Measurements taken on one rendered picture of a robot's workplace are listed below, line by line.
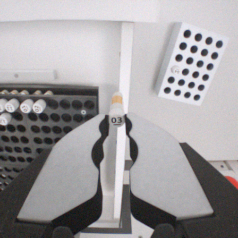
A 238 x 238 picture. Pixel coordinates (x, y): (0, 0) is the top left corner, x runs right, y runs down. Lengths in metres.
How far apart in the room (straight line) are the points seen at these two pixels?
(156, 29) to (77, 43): 0.14
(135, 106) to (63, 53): 0.18
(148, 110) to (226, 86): 0.16
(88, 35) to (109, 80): 0.07
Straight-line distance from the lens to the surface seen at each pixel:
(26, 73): 0.28
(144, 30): 0.33
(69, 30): 0.26
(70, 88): 0.24
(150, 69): 0.34
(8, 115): 0.25
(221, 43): 0.34
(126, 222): 0.37
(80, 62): 0.26
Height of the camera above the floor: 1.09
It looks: 60 degrees down
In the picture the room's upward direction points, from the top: 179 degrees clockwise
